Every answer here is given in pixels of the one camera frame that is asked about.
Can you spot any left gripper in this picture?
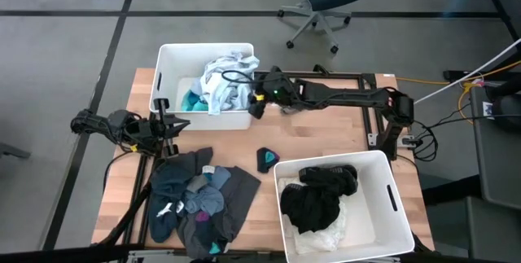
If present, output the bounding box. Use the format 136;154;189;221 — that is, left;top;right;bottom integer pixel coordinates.
121;98;191;159

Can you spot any pale blue white shirt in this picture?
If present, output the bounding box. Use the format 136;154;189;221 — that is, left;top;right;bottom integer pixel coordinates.
198;50;261;116

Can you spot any teal cloth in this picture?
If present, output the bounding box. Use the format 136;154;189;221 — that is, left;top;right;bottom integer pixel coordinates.
180;89;209;112

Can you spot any black sock teal patch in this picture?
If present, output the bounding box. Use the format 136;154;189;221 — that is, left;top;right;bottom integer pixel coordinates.
256;147;281;174

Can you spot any light blue cloth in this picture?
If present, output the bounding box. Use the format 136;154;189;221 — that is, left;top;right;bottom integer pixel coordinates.
182;183;225;217

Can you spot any dark navy garment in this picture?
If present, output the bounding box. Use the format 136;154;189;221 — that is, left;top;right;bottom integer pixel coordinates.
147;160;195;244

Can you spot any slate blue cloth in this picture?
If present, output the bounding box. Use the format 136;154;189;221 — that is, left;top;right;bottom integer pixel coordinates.
209;165;232;191

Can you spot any white perforated plastic bin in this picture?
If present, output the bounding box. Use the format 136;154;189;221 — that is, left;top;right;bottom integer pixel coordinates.
148;42;256;132
272;149;416;263

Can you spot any dark grey shirt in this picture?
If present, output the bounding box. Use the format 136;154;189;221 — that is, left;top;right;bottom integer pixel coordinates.
156;147;262;261

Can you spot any black garment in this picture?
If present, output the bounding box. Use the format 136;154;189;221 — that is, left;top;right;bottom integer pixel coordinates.
279;164;359;235

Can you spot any grey cabinet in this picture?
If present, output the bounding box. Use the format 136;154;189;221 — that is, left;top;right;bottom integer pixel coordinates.
470;85;521;211

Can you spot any black bag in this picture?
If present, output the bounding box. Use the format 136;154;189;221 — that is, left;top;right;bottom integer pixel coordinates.
484;73;521;134

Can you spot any dark grey bench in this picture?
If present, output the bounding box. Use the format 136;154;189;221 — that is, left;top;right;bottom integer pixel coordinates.
422;173;521;263

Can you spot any black looped cable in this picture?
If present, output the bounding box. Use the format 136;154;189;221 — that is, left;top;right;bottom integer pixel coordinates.
221;69;269;87

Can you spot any black camera strut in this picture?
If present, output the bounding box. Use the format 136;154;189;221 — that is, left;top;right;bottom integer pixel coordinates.
0;181;152;263

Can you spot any yellow cable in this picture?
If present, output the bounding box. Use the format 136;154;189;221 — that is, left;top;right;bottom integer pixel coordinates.
395;59;521;125

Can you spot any black power cable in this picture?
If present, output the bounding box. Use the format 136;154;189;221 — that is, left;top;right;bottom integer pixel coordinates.
410;112;521;163

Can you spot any white cable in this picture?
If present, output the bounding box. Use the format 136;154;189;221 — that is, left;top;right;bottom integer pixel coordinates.
413;37;521;106

